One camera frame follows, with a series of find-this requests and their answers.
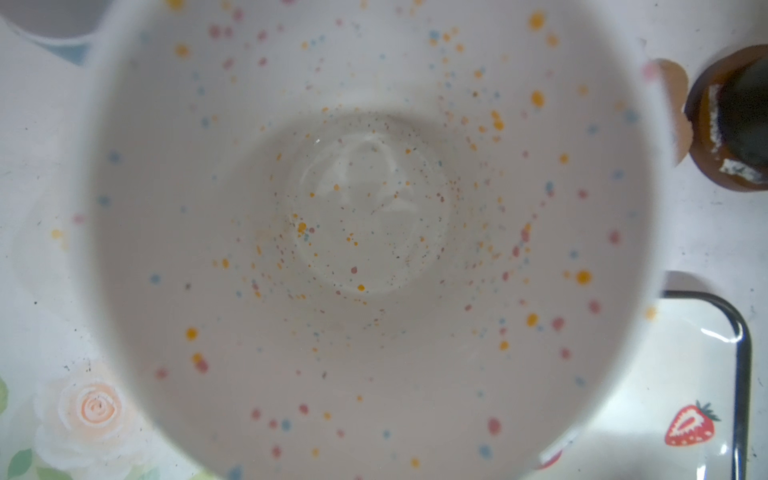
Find black mug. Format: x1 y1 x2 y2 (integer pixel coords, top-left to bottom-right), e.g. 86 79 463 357
718 57 767 168

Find blue mug white inside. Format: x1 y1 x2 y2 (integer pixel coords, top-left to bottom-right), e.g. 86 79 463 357
1 0 112 65

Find scratched brown round coaster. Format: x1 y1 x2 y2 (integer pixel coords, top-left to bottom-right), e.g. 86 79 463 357
685 44 767 192

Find white strawberry tray black rim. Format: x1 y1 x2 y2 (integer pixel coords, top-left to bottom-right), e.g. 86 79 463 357
530 290 752 479

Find cork paw print coaster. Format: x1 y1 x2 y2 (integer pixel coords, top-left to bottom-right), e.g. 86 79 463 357
653 58 693 164

